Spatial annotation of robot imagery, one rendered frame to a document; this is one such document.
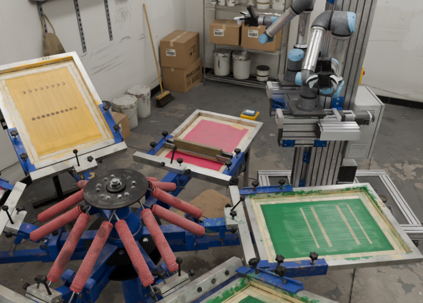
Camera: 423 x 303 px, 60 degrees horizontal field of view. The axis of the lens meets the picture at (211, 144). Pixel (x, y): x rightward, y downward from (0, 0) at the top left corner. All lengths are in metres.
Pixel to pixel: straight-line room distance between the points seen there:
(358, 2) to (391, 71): 3.35
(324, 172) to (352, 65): 0.91
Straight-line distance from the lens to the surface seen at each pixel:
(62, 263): 1.75
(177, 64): 5.68
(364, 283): 3.22
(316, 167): 3.10
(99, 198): 1.74
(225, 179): 2.22
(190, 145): 2.53
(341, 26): 2.38
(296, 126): 2.62
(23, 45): 3.93
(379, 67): 5.88
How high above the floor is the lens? 2.39
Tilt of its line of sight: 32 degrees down
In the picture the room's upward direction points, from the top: straight up
